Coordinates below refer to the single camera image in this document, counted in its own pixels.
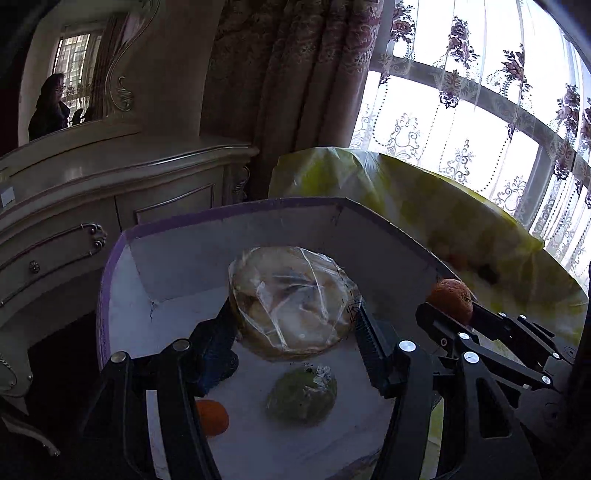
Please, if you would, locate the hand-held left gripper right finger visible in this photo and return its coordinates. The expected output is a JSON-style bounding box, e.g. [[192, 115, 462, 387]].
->
[[353, 302, 543, 480]]

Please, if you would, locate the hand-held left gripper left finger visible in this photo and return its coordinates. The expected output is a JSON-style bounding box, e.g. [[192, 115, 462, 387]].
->
[[78, 300, 241, 480]]

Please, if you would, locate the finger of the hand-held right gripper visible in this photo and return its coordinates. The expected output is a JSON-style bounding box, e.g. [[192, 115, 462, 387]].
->
[[470, 304, 576, 370], [416, 302, 556, 392]]

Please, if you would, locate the orange tangerine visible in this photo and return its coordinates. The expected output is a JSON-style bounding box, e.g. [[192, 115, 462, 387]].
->
[[427, 278, 475, 326], [196, 400, 230, 437]]

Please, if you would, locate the green fruit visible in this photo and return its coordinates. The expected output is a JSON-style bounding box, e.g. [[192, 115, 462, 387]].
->
[[266, 364, 338, 424]]

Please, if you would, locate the purple cardboard box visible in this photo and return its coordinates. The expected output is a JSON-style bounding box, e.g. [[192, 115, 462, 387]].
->
[[96, 197, 467, 480]]

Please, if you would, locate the large yellow fruit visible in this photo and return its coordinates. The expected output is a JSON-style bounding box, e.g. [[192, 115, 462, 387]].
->
[[228, 246, 362, 361]]

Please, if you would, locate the yellow checked plastic tablecloth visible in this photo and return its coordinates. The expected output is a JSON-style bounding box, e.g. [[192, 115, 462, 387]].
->
[[268, 147, 589, 462]]

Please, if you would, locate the white floral lace curtain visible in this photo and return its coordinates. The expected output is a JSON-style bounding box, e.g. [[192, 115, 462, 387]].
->
[[351, 0, 591, 296]]

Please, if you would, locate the cream ornate dresser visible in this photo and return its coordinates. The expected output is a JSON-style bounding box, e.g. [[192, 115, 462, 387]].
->
[[0, 117, 259, 457]]

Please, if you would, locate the pink patterned drape curtain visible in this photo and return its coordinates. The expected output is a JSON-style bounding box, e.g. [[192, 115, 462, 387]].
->
[[201, 0, 398, 201]]

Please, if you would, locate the cream framed dresser mirror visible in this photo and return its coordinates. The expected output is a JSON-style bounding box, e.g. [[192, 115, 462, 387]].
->
[[18, 0, 155, 141]]

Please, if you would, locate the grey window frame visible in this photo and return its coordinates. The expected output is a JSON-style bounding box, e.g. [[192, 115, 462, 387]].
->
[[369, 58, 591, 222]]

